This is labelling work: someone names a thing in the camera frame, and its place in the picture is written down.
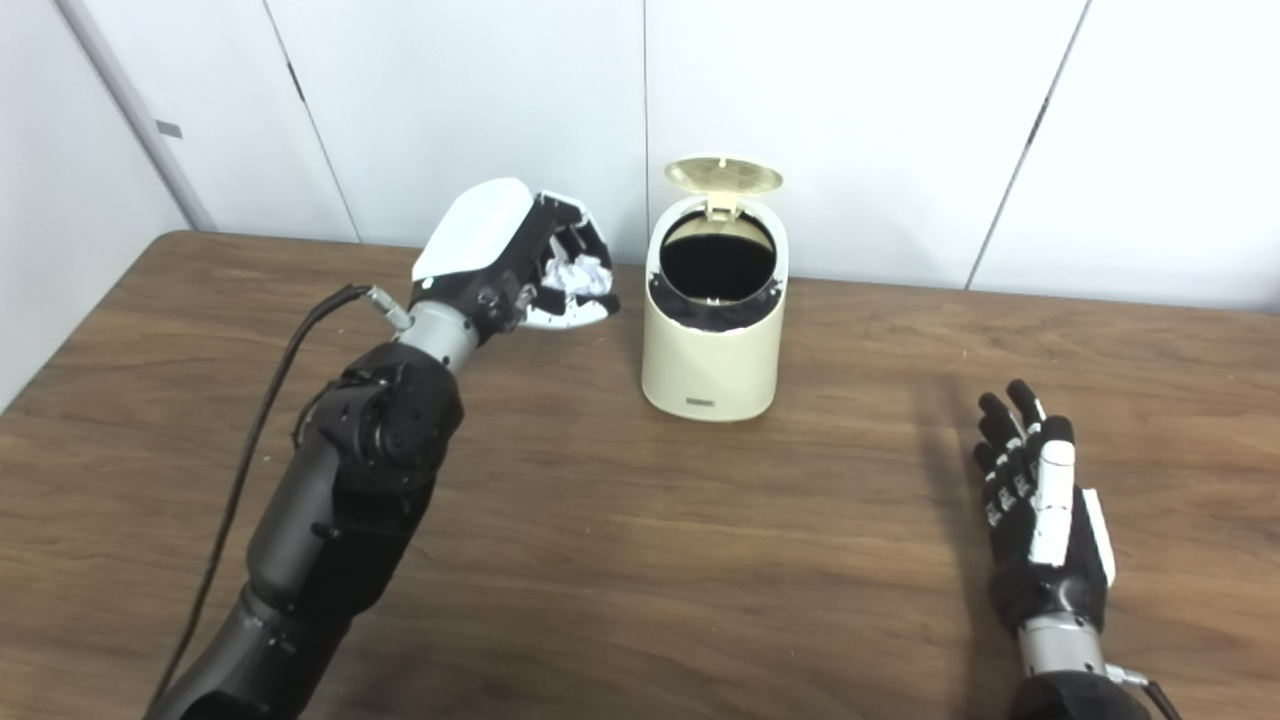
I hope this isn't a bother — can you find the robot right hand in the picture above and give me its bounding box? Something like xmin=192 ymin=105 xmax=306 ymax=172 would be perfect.
xmin=973 ymin=379 xmax=1117 ymax=633

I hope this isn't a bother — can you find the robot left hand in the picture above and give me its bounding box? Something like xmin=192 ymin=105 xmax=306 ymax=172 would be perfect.
xmin=410 ymin=178 xmax=621 ymax=343

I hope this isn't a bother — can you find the white paper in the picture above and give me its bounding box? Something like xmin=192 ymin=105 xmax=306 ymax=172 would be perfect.
xmin=540 ymin=254 xmax=612 ymax=300

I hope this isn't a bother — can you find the round cream bin lid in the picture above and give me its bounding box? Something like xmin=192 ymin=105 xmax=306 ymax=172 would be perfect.
xmin=665 ymin=155 xmax=784 ymax=217

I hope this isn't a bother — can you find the cream-colored bin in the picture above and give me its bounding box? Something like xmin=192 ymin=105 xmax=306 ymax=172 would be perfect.
xmin=641 ymin=195 xmax=790 ymax=422

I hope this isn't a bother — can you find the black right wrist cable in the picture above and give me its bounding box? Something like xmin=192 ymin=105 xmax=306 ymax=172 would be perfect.
xmin=1105 ymin=664 xmax=1187 ymax=720

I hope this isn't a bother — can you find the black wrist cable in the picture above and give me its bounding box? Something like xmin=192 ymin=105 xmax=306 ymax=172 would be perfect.
xmin=1105 ymin=664 xmax=1187 ymax=720
xmin=150 ymin=284 xmax=414 ymax=707

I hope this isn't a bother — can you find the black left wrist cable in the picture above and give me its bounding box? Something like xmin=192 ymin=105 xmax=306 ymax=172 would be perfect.
xmin=150 ymin=284 xmax=414 ymax=707

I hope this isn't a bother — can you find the gray wall corner strip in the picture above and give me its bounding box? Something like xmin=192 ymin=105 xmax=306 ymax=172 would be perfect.
xmin=55 ymin=0 xmax=216 ymax=233

